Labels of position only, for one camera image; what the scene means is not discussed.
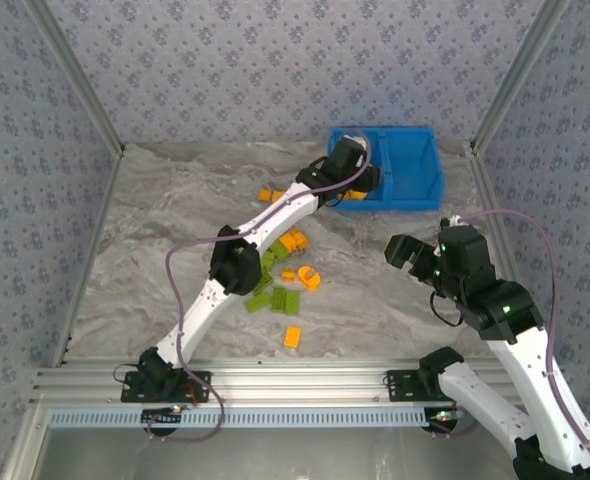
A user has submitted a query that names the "orange round lego piece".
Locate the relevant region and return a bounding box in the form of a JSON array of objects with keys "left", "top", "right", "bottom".
[{"left": 297, "top": 265, "right": 322, "bottom": 292}]

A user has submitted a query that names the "blue plastic divided bin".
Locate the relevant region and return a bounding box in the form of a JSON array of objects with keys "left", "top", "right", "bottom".
[{"left": 327, "top": 126, "right": 446, "bottom": 212}]

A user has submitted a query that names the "black electronics board with LEDs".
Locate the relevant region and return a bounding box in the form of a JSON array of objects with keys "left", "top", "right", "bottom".
[
  {"left": 422, "top": 407, "right": 464, "bottom": 436},
  {"left": 142, "top": 405, "right": 185, "bottom": 437}
]

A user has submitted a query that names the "grey metal panel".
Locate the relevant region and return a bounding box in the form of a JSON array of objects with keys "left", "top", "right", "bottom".
[{"left": 2, "top": 404, "right": 519, "bottom": 480}]

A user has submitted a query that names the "thin black cable loop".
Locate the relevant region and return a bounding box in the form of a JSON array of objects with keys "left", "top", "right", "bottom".
[{"left": 428, "top": 291, "right": 465, "bottom": 329}]

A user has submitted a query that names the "aluminium table side rail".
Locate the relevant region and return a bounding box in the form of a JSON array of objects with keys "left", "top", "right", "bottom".
[
  {"left": 52, "top": 144, "right": 126, "bottom": 369},
  {"left": 466, "top": 142, "right": 524, "bottom": 286}
]

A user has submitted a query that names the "purple cable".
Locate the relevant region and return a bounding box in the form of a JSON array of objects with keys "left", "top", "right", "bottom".
[
  {"left": 454, "top": 208, "right": 590, "bottom": 474},
  {"left": 144, "top": 128, "right": 374, "bottom": 444}
]

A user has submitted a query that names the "aluminium mounting rail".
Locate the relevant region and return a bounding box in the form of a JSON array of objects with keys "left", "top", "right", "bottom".
[{"left": 30, "top": 357, "right": 526, "bottom": 407}]

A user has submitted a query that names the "aluminium frame post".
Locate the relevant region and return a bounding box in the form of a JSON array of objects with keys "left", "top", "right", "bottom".
[
  {"left": 468, "top": 0, "right": 574, "bottom": 154},
  {"left": 23, "top": 0, "right": 126, "bottom": 157}
]

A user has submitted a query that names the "grey slotted cable duct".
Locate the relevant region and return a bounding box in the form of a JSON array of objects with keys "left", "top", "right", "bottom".
[{"left": 48, "top": 407, "right": 441, "bottom": 430}]

